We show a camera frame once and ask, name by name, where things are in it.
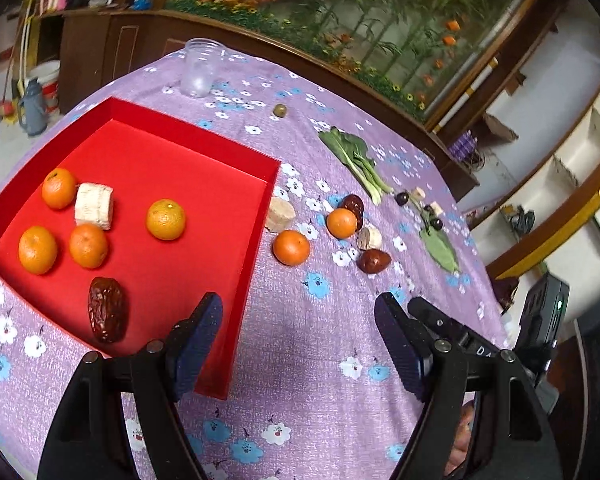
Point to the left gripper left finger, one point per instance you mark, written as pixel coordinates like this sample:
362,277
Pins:
190,341

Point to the orange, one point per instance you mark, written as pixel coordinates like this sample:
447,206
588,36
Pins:
166,220
37,250
88,246
59,188
291,248
342,223

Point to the red shallow box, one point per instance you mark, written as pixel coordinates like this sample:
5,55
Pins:
224,188

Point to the clear plastic cup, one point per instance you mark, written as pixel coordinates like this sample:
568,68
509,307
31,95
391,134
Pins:
203,60

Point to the dark plum left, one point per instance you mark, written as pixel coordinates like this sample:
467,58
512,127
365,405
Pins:
402,198

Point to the wrinkled date in box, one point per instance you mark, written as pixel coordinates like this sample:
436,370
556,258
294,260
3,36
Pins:
107,309

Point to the dark red date far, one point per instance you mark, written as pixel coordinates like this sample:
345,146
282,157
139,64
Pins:
354,204

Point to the far beige cylinder right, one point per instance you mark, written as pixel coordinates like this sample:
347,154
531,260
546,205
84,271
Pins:
436,208

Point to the purple floral tablecloth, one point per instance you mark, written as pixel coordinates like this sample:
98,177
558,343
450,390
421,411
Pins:
314,394

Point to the grey thermos jug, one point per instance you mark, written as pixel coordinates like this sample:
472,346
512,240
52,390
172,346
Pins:
32,115

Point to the far beige cylinder left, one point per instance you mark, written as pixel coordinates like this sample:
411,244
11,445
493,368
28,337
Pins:
419,193

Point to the large green cabbage leaf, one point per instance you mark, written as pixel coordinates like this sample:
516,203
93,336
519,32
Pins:
437,243

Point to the flower display glass cabinet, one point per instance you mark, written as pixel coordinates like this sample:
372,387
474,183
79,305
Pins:
409,51

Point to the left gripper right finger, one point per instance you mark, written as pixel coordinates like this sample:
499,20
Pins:
407,342

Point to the purple bottles on cabinet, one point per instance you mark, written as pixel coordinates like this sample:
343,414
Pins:
463,146

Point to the bok choy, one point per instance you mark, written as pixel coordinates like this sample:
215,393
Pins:
351,151

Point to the white cylinder middle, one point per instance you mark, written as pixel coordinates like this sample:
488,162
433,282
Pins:
368,238

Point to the dark plum right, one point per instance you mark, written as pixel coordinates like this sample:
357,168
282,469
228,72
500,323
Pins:
436,223

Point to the glossy red date front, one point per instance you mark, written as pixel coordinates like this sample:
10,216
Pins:
373,261

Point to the right hand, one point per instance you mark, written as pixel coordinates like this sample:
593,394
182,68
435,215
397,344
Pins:
462,438

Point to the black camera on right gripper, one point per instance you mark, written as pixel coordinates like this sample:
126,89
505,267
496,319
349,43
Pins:
544,310

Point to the beige cylinder near box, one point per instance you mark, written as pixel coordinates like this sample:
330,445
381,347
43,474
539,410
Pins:
280,215

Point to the dark plum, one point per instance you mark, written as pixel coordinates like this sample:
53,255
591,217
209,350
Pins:
436,223
402,198

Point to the white red bucket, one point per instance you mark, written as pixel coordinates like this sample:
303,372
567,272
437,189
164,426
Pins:
47,75

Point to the white cylinder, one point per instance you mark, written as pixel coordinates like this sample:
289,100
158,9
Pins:
368,238
94,203

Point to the white cylinder front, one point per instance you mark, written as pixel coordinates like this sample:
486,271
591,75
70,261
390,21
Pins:
94,203

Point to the green grape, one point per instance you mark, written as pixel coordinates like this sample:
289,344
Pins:
280,110

